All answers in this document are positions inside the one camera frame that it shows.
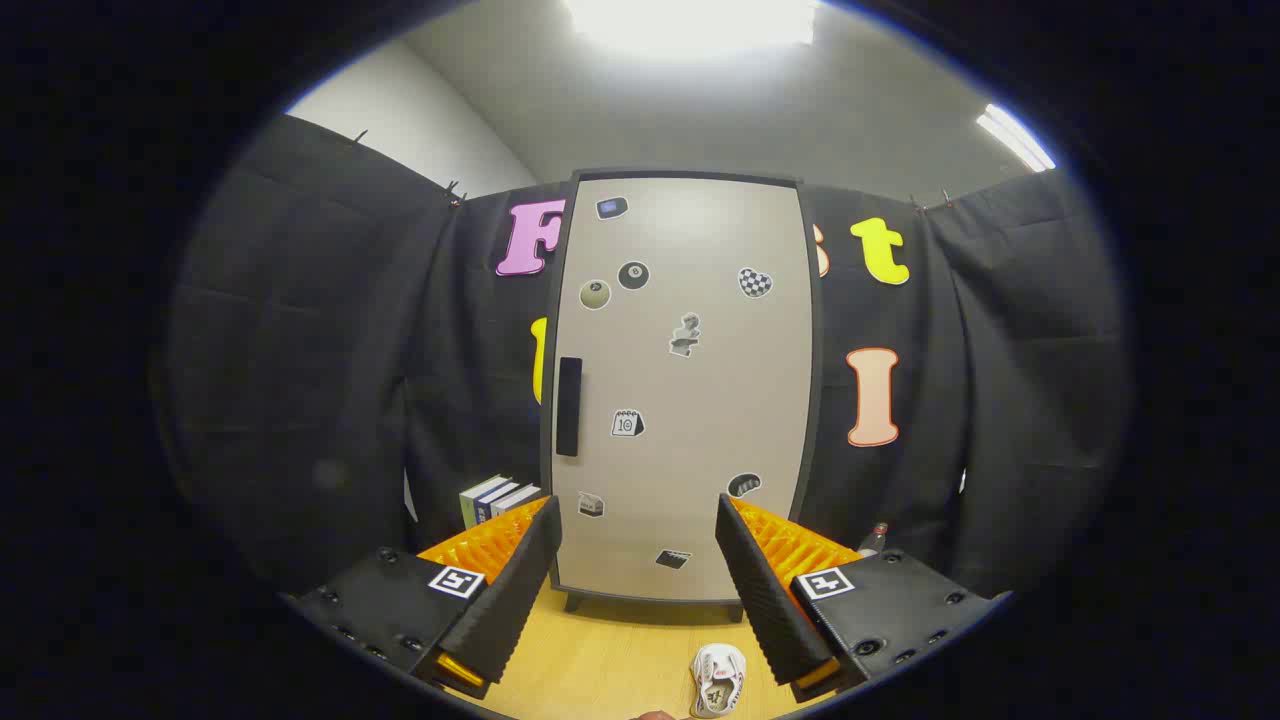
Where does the black door handle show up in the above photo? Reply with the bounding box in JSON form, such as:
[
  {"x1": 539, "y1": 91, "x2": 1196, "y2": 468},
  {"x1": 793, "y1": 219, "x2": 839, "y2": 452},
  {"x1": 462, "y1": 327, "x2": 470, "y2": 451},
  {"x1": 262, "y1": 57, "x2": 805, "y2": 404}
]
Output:
[{"x1": 555, "y1": 356, "x2": 584, "y2": 459}]

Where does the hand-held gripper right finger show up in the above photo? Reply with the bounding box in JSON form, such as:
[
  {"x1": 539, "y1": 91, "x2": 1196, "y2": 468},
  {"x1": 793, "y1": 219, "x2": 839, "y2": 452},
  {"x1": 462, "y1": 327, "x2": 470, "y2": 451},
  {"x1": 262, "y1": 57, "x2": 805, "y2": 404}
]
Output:
[{"x1": 714, "y1": 492, "x2": 1013, "y2": 704}]

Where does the narrow ceiling light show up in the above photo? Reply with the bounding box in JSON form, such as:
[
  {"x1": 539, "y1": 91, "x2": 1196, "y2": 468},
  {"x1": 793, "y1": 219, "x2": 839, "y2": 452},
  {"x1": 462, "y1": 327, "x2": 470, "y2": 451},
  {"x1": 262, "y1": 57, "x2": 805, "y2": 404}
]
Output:
[{"x1": 976, "y1": 103, "x2": 1057, "y2": 173}]

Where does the dark blue spine book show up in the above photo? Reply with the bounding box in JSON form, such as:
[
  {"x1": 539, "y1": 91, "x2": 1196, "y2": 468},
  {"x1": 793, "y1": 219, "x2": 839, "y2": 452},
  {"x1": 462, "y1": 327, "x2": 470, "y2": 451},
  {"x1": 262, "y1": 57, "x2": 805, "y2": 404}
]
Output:
[{"x1": 474, "y1": 482, "x2": 527, "y2": 527}]

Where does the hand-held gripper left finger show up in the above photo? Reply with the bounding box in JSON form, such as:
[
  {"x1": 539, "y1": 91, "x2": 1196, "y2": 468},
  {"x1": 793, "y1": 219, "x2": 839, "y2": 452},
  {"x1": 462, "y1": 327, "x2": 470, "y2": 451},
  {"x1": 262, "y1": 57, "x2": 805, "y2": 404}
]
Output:
[{"x1": 288, "y1": 495, "x2": 564, "y2": 701}]

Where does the large ceiling light panel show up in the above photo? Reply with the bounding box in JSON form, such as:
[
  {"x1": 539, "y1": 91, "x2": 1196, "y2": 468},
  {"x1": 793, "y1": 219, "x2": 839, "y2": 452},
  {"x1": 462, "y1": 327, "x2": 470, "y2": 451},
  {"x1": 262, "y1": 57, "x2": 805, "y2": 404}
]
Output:
[{"x1": 563, "y1": 0, "x2": 823, "y2": 58}]

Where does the dark grey shoe cabinet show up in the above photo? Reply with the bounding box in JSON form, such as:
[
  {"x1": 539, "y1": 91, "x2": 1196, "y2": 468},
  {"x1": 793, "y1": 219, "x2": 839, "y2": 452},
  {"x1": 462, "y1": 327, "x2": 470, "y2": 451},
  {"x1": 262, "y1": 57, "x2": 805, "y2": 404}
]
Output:
[{"x1": 540, "y1": 168, "x2": 826, "y2": 623}]

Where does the white canvas shoe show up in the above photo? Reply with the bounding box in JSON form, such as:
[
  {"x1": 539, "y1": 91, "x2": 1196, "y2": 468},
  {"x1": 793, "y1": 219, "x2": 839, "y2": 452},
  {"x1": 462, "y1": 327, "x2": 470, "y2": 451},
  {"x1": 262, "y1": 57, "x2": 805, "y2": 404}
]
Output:
[{"x1": 689, "y1": 643, "x2": 749, "y2": 720}]

